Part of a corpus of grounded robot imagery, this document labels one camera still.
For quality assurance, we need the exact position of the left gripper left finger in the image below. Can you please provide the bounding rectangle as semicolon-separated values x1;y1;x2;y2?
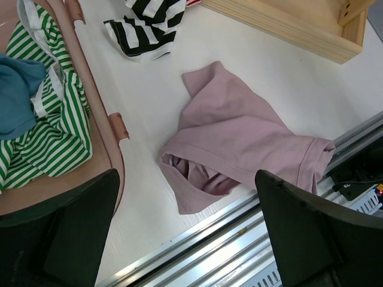
1;169;120;286

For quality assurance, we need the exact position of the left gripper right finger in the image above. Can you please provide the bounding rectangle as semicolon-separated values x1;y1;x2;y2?
254;169;383;287

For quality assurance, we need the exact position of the green striped tank top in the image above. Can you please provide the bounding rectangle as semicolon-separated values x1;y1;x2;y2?
1;1;93;189

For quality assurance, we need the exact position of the mauve tank top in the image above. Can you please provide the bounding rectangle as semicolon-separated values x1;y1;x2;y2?
159;61;335;215

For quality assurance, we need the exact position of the teal tank top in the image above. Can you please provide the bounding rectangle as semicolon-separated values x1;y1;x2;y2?
1;54;47;140

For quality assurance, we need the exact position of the red striped tank top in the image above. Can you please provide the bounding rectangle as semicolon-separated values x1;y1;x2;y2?
186;0;201;7

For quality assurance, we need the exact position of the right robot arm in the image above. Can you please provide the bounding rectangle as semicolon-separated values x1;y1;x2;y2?
327;140;382;201

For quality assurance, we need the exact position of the black white striped tank top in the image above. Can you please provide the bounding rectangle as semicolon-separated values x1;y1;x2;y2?
104;1;186;63

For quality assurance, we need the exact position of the pink plastic basin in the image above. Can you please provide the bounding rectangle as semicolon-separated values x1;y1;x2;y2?
1;1;129;215

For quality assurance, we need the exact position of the wooden clothes rack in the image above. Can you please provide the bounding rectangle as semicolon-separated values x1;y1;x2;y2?
202;0;374;64

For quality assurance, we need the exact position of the aluminium rail frame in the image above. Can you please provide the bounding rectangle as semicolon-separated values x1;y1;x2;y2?
95;112;382;286

